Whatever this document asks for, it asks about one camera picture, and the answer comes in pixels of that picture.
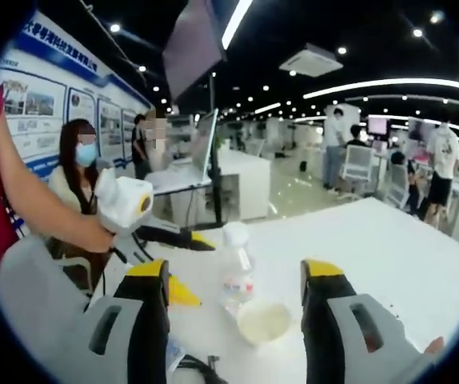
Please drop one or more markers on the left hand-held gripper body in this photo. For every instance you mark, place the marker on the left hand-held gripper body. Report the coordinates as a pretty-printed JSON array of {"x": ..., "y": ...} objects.
[{"x": 125, "y": 204}]

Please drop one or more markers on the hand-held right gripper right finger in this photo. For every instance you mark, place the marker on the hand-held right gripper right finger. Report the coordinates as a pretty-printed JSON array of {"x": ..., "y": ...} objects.
[{"x": 325, "y": 312}]

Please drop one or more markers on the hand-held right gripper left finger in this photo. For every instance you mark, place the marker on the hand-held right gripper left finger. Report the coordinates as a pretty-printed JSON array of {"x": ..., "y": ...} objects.
[{"x": 149, "y": 304}]

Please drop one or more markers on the clear plastic water bottle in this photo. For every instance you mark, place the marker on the clear plastic water bottle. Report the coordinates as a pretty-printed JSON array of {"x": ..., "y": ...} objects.
[{"x": 237, "y": 272}]

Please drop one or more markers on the white paper cup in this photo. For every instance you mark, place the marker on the white paper cup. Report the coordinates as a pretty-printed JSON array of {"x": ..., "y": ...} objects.
[{"x": 263, "y": 322}]

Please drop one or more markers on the person's right hand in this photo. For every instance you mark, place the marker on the person's right hand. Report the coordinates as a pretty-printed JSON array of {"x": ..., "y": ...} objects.
[{"x": 435, "y": 346}]

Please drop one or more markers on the white table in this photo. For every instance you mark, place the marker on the white table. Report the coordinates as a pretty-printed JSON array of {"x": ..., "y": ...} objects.
[{"x": 373, "y": 248}]

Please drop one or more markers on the white office desk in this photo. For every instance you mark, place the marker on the white office desk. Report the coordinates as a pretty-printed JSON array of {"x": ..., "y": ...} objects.
[{"x": 245, "y": 184}]

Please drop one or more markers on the desk monitor on stand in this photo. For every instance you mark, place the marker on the desk monitor on stand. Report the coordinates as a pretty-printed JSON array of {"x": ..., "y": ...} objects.
[{"x": 205, "y": 148}]

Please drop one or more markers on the white office chair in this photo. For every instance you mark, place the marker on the white office chair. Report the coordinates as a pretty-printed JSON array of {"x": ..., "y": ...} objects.
[{"x": 357, "y": 162}]

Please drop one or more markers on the ceiling air conditioner unit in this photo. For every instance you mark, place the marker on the ceiling air conditioner unit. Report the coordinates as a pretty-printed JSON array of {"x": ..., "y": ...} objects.
[{"x": 311, "y": 60}]

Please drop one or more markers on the wall poster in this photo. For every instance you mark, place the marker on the wall poster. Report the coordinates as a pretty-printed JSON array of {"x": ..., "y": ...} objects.
[{"x": 61, "y": 100}]

